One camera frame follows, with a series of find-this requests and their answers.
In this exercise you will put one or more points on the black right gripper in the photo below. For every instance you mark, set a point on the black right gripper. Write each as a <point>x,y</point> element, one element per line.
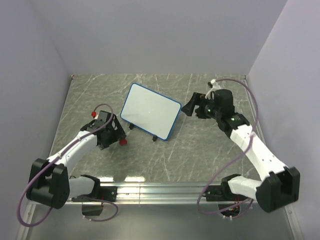
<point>197,99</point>

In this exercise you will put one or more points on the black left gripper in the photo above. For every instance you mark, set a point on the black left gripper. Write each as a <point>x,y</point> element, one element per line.
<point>118,134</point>

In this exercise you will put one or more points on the red bone-shaped eraser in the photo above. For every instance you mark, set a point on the red bone-shaped eraser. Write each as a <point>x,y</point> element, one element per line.
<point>122,142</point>

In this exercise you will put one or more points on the blue framed whiteboard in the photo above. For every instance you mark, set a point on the blue framed whiteboard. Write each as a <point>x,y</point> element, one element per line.
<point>150,111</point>

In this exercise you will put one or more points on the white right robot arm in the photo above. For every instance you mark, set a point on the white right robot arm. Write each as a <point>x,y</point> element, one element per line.
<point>278,186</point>

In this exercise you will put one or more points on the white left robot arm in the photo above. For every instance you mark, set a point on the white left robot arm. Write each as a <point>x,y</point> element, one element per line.
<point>50,183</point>

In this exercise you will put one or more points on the black whiteboard stand foot left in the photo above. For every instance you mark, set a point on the black whiteboard stand foot left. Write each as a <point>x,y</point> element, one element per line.
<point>131,126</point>

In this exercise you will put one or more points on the black whiteboard stand foot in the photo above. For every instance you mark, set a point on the black whiteboard stand foot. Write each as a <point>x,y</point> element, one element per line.
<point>131,126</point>
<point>154,138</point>

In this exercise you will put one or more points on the black whiteboard stand foot right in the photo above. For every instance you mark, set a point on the black whiteboard stand foot right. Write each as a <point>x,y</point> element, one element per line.
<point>154,138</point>

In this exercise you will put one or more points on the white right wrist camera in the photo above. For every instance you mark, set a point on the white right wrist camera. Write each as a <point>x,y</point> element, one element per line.
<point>213,85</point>

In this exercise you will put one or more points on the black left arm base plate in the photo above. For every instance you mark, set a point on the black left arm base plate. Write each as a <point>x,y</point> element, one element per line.
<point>107,193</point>

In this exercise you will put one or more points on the aluminium mounting rail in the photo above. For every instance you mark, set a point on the aluminium mounting rail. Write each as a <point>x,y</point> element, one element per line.
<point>164,193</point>

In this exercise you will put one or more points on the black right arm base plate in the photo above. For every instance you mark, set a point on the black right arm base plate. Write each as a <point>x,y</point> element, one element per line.
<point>218,193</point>

